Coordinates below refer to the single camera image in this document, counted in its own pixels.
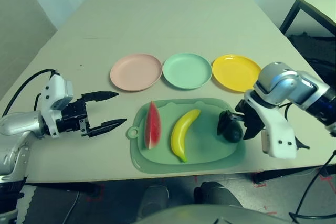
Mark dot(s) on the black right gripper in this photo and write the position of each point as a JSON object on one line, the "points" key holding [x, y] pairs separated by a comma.
{"points": [[245, 111]]}

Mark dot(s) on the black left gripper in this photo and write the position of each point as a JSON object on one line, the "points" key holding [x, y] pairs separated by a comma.
{"points": [[74, 116]]}

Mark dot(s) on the dark green avocado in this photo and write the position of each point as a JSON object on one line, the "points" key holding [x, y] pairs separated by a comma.
{"points": [[233, 134]]}

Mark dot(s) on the red watermelon slice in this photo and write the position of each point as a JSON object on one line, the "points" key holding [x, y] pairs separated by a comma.
{"points": [[153, 127]]}

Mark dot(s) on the yellow toy banana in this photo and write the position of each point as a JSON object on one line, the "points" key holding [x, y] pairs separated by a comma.
{"points": [[181, 132]]}

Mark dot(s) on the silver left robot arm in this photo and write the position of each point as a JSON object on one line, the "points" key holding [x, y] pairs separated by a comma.
{"points": [[18, 124]]}

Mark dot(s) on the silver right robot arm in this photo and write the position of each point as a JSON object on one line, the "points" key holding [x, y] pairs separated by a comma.
{"points": [[278, 77]]}

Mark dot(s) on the green silicone tray mat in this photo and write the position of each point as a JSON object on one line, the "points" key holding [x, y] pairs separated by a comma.
{"points": [[202, 140]]}

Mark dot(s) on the pink round plate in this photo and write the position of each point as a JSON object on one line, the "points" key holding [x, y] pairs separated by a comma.
{"points": [[135, 73]]}

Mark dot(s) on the yellow round plate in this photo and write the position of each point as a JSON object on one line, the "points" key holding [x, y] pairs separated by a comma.
{"points": [[233, 73]]}

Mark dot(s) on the black table foot bar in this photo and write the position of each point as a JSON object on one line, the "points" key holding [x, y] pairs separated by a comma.
{"points": [[283, 175], [65, 186]]}

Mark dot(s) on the grey right robot foot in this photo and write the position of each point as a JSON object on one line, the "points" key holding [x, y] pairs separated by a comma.
{"points": [[215, 192]]}

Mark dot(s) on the grey robot foot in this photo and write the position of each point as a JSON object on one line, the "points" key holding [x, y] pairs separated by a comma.
{"points": [[153, 200], [215, 192]]}

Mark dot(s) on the mint green round plate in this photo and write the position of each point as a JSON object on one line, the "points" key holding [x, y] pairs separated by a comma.
{"points": [[187, 70]]}

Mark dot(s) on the grey robot torso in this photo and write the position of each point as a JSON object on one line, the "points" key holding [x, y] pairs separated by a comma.
{"points": [[210, 217]]}

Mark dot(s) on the grey left robot foot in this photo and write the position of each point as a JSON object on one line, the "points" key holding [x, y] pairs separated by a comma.
{"points": [[153, 200]]}

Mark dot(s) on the black fabric bundle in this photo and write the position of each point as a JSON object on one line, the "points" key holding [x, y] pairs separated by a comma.
{"points": [[315, 48]]}

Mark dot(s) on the grey jagged foam floor mat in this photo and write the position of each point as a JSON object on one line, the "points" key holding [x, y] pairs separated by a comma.
{"points": [[25, 203]]}

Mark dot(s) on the black-framed side table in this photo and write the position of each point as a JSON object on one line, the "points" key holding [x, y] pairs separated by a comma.
{"points": [[315, 2]]}

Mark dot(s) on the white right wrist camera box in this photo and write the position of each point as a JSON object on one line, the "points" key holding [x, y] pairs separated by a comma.
{"points": [[275, 134]]}

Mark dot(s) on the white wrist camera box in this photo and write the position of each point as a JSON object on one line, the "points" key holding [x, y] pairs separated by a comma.
{"points": [[56, 87], [275, 134]]}

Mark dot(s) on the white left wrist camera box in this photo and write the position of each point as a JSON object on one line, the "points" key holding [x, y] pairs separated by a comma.
{"points": [[56, 87]]}

